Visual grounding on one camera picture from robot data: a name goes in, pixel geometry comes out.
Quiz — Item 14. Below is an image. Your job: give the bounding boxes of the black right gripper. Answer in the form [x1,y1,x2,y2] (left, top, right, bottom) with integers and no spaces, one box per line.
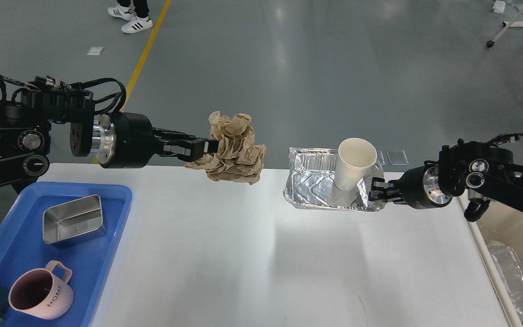
[369,165,452,209]

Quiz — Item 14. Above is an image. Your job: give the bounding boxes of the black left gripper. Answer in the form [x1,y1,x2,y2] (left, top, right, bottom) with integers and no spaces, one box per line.
[91,112,219,169]

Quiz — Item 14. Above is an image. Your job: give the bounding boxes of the white paper cup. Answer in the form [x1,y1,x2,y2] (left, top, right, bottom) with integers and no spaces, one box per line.
[334,138,377,191]

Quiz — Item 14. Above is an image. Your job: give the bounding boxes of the brown paper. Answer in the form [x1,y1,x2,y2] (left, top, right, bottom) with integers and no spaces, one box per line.
[184,111,267,185]

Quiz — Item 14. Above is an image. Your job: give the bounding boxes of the aluminium foil tray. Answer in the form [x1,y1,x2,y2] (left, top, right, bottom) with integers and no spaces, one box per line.
[283,147,385,212]

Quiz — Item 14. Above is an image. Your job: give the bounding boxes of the steel rectangular container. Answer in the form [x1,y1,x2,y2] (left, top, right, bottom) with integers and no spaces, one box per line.
[42,194,107,248]

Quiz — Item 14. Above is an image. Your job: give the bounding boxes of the pink ribbed mug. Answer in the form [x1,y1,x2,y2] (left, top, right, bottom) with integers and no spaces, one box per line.
[8,260,74,320]

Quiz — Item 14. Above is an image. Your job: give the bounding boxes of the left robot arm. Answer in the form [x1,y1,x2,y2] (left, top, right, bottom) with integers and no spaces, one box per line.
[0,74,219,188]

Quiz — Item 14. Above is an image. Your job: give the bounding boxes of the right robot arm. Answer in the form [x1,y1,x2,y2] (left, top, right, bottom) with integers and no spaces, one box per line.
[369,133,523,222]

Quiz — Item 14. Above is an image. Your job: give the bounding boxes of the left clear floor plate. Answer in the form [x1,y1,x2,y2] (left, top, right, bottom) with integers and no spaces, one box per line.
[376,150,385,166]

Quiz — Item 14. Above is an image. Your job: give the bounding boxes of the clear floor plate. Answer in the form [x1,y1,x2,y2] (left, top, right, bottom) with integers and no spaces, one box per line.
[376,150,385,166]
[386,150,409,165]

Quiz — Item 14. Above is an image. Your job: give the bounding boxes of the right clear floor plate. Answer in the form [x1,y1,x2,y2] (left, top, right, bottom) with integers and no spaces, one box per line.
[386,150,409,165]

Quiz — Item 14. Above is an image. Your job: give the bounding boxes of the walking person black trousers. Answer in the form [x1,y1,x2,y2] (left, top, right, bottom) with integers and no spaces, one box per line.
[107,0,153,34]

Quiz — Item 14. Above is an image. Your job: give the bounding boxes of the foil tray in bin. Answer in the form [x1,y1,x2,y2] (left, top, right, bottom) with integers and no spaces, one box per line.
[486,242,523,322]

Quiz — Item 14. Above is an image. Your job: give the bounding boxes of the beige plastic bin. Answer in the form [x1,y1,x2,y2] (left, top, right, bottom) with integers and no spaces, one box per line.
[468,201,523,327]

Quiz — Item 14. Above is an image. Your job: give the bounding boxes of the blue plastic tray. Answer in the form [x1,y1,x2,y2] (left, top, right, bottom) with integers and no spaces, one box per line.
[0,182,133,327]

